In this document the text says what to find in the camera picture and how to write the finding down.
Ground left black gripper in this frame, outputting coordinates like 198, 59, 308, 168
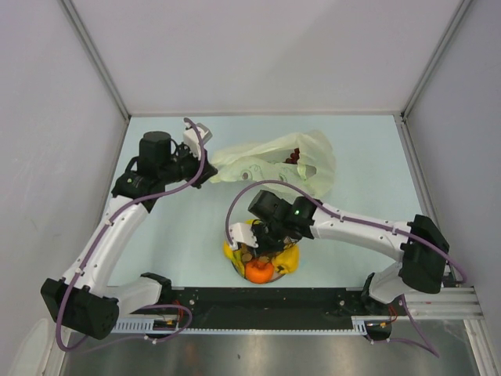
159, 142, 217, 189

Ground small yellow fake fruit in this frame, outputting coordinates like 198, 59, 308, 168
272, 245, 300, 274

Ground brown fake longan branch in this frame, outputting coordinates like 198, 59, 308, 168
238, 237, 297, 264

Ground round printed plate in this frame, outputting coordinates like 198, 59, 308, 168
223, 240, 300, 284

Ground orange fake tangerine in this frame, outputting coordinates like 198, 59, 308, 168
244, 259, 275, 284

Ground yellow fake banana bunch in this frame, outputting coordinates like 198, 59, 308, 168
223, 220, 254, 272

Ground dark red fake grapes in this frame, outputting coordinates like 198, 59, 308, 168
285, 148, 301, 165

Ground pale yellow plastic bag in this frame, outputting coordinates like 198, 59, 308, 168
210, 130, 336, 198

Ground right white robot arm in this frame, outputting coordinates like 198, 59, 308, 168
248, 190, 449, 314

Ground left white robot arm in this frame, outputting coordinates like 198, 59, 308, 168
41, 124, 218, 340

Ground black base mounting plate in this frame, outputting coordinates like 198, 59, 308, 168
128, 286, 392, 331

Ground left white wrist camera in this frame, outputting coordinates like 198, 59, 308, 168
183, 123, 212, 159

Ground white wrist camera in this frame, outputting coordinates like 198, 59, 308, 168
183, 123, 212, 159
229, 222, 258, 251

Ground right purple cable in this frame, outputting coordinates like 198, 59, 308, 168
225, 179, 469, 358

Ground purple cable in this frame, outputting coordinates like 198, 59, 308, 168
225, 179, 469, 358
56, 116, 208, 353

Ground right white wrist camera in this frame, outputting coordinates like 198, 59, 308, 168
229, 222, 258, 251

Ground white slotted cable duct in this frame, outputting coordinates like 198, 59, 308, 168
113, 316, 371, 334

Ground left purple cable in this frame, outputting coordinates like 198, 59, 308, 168
56, 116, 208, 353

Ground aluminium frame rail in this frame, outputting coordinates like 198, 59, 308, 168
405, 287, 484, 320

